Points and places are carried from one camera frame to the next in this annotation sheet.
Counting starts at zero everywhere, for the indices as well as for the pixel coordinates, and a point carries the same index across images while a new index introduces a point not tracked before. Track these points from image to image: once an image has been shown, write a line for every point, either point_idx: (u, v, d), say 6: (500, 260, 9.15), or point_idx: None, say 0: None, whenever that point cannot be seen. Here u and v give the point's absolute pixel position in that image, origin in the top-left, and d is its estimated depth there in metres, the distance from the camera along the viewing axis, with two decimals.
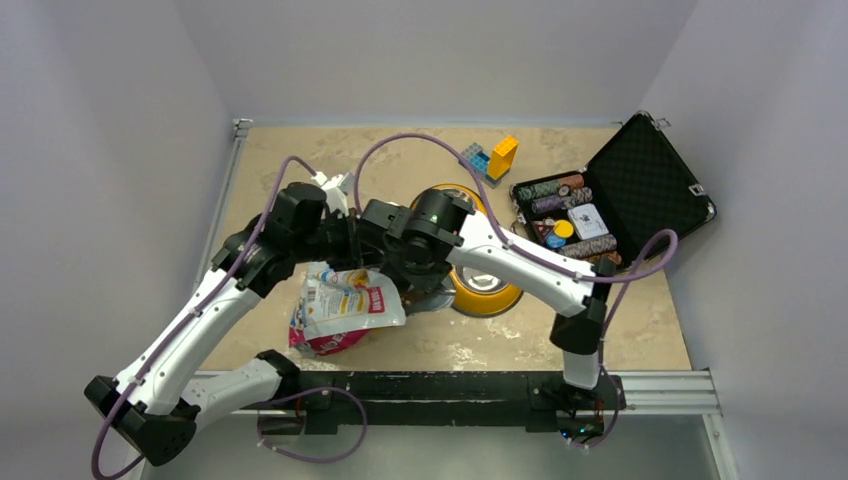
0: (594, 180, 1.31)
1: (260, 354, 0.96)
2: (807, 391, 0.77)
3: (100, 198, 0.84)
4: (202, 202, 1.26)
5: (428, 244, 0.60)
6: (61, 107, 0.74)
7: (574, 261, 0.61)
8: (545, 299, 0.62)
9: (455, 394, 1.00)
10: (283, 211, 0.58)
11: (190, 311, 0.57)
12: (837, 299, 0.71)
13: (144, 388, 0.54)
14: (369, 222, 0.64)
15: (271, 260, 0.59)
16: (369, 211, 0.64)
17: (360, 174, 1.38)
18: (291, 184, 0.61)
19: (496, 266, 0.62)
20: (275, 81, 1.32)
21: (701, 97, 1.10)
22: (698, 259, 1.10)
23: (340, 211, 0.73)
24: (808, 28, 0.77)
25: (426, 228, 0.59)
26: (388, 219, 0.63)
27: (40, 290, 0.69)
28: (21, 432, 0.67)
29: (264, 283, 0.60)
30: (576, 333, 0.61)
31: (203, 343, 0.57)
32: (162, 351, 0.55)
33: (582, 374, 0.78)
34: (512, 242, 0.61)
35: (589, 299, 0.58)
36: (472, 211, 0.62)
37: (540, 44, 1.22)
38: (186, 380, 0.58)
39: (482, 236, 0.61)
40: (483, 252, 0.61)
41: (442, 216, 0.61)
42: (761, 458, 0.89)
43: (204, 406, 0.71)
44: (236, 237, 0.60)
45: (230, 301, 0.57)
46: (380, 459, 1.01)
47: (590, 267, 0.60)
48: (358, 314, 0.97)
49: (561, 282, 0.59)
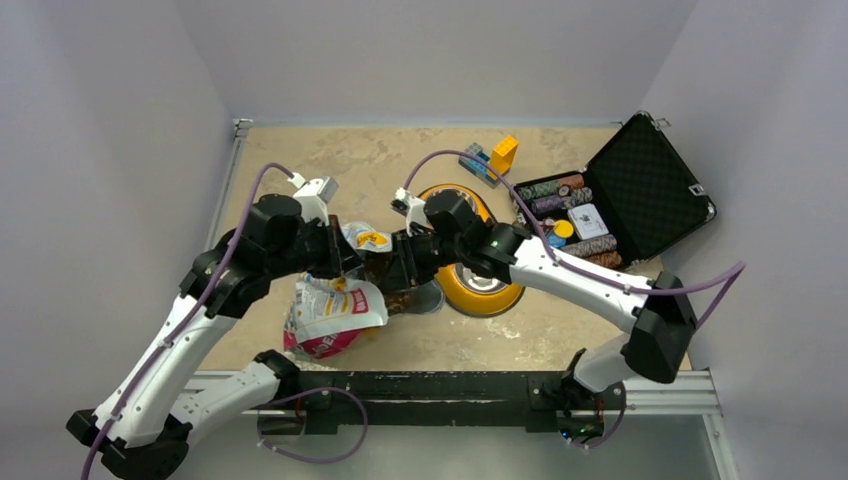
0: (594, 181, 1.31)
1: (258, 355, 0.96)
2: (808, 389, 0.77)
3: (100, 198, 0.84)
4: (201, 202, 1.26)
5: (491, 266, 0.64)
6: (62, 106, 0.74)
7: (628, 274, 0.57)
8: (605, 316, 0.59)
9: (456, 394, 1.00)
10: (254, 227, 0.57)
11: (159, 344, 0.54)
12: (837, 298, 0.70)
13: (120, 425, 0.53)
14: (450, 216, 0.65)
15: (243, 280, 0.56)
16: (454, 208, 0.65)
17: (360, 174, 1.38)
18: (263, 199, 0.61)
19: (550, 284, 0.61)
20: (274, 80, 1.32)
21: (702, 97, 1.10)
22: (700, 259, 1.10)
23: (318, 219, 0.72)
24: (809, 27, 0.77)
25: (489, 252, 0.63)
26: (468, 223, 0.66)
27: (38, 290, 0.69)
28: (18, 431, 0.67)
29: (235, 303, 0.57)
30: (640, 355, 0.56)
31: (177, 374, 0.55)
32: (135, 386, 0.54)
33: (593, 376, 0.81)
34: (562, 258, 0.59)
35: (640, 310, 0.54)
36: (530, 236, 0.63)
37: (540, 44, 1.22)
38: (165, 410, 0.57)
39: (534, 255, 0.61)
40: (534, 269, 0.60)
41: (502, 243, 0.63)
42: (762, 459, 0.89)
43: (196, 423, 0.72)
44: (205, 256, 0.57)
45: (200, 331, 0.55)
46: (380, 459, 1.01)
47: (649, 281, 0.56)
48: (342, 315, 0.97)
49: (610, 294, 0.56)
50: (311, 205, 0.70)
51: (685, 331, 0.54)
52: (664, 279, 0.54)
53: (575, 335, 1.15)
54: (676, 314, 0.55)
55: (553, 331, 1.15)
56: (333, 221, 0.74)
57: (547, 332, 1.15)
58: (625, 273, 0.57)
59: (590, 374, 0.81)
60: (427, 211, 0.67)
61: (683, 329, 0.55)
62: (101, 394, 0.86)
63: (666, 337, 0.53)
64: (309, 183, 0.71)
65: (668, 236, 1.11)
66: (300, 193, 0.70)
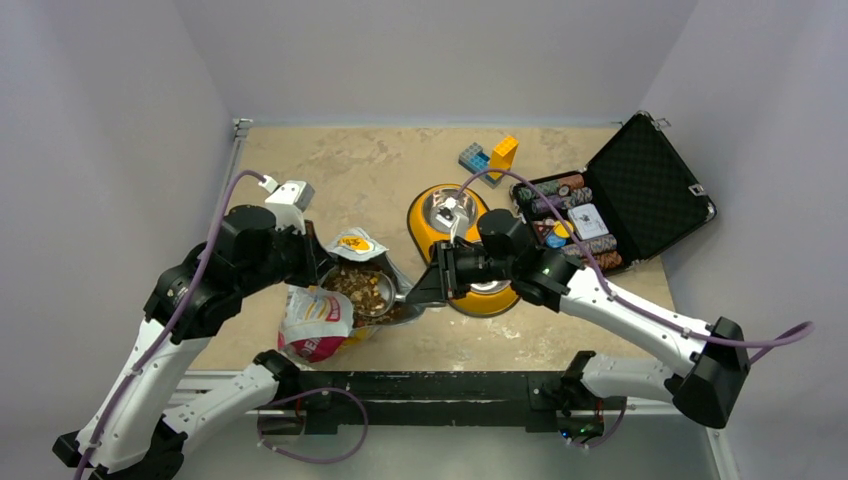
0: (594, 181, 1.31)
1: (258, 356, 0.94)
2: (808, 389, 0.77)
3: (100, 199, 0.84)
4: (201, 203, 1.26)
5: (541, 293, 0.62)
6: (62, 106, 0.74)
7: (686, 317, 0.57)
8: (655, 354, 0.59)
9: (456, 394, 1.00)
10: (223, 242, 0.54)
11: (129, 372, 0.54)
12: (837, 298, 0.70)
13: (102, 451, 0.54)
14: (506, 237, 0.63)
15: (210, 300, 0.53)
16: (511, 230, 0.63)
17: (360, 174, 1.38)
18: (235, 211, 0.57)
19: (602, 317, 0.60)
20: (274, 80, 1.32)
21: (702, 97, 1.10)
22: (701, 259, 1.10)
23: (293, 226, 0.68)
24: (809, 26, 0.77)
25: (541, 280, 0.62)
26: (523, 246, 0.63)
27: (38, 289, 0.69)
28: (17, 431, 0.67)
29: (202, 326, 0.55)
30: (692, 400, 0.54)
31: (150, 399, 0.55)
32: (110, 415, 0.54)
33: (609, 385, 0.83)
34: (616, 294, 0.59)
35: (698, 356, 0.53)
36: (583, 266, 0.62)
37: (540, 43, 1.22)
38: (146, 433, 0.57)
39: (588, 287, 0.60)
40: (588, 302, 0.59)
41: (554, 271, 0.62)
42: (762, 459, 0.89)
43: (192, 431, 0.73)
44: (172, 273, 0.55)
45: (168, 357, 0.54)
46: (380, 459, 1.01)
47: (707, 326, 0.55)
48: (317, 322, 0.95)
49: (667, 336, 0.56)
50: (286, 214, 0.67)
51: (740, 380, 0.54)
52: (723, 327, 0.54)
53: (576, 335, 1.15)
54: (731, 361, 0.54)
55: (553, 330, 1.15)
56: (309, 229, 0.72)
57: (547, 332, 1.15)
58: (682, 315, 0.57)
59: (603, 383, 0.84)
60: (480, 231, 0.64)
61: (738, 376, 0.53)
62: (100, 393, 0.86)
63: (723, 385, 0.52)
64: (283, 188, 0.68)
65: (668, 236, 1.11)
66: (274, 199, 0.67)
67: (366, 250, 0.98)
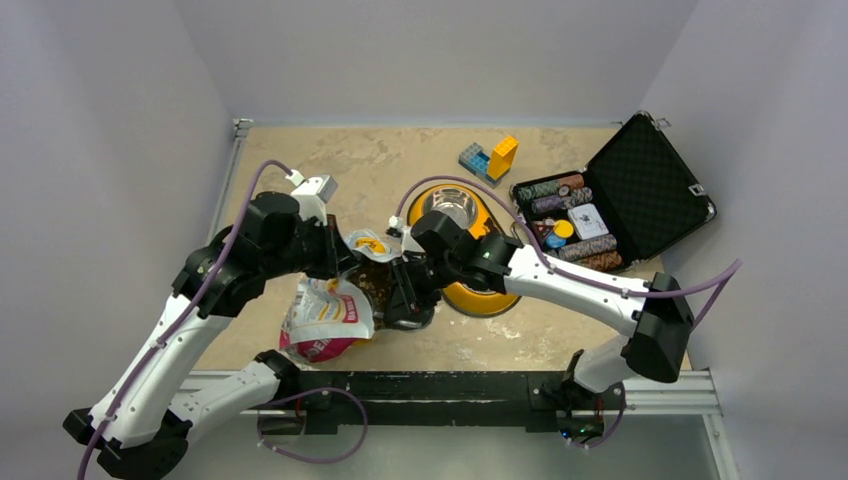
0: (594, 180, 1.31)
1: (258, 355, 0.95)
2: (805, 389, 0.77)
3: (101, 198, 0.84)
4: (201, 202, 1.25)
5: (486, 278, 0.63)
6: (62, 104, 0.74)
7: (625, 277, 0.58)
8: (602, 318, 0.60)
9: (455, 394, 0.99)
10: (249, 224, 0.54)
11: (152, 345, 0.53)
12: (836, 297, 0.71)
13: (116, 426, 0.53)
14: (434, 234, 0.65)
15: (236, 279, 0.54)
16: (437, 226, 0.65)
17: (359, 175, 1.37)
18: (260, 195, 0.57)
19: (546, 291, 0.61)
20: (274, 80, 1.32)
21: (702, 97, 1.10)
22: (700, 258, 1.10)
23: (316, 219, 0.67)
24: (811, 26, 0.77)
25: (480, 263, 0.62)
26: (454, 238, 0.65)
27: (37, 291, 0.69)
28: (17, 430, 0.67)
29: (228, 304, 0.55)
30: (644, 357, 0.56)
31: (171, 375, 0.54)
32: (130, 387, 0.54)
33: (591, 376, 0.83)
34: (556, 266, 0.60)
35: (639, 313, 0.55)
36: (521, 246, 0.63)
37: (539, 45, 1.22)
38: (161, 409, 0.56)
39: (528, 264, 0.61)
40: (529, 278, 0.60)
41: (494, 253, 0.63)
42: (761, 459, 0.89)
43: (196, 419, 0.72)
44: (199, 254, 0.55)
45: (193, 331, 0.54)
46: (380, 460, 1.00)
47: (645, 283, 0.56)
48: (333, 323, 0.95)
49: (608, 298, 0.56)
50: (308, 204, 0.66)
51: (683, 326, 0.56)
52: (659, 281, 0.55)
53: (575, 334, 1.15)
54: (673, 314, 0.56)
55: (553, 330, 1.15)
56: (330, 221, 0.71)
57: (547, 332, 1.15)
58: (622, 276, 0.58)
59: (591, 376, 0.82)
60: (413, 233, 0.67)
61: (680, 327, 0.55)
62: (101, 392, 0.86)
63: (667, 339, 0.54)
64: (307, 181, 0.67)
65: (668, 236, 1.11)
66: (300, 193, 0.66)
67: (385, 253, 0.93)
